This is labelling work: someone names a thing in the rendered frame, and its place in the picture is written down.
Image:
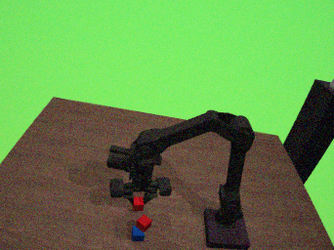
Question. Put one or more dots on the blue cube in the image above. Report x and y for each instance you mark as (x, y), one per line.
(137, 234)

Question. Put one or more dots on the red cube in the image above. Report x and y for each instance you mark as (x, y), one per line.
(144, 223)
(138, 204)

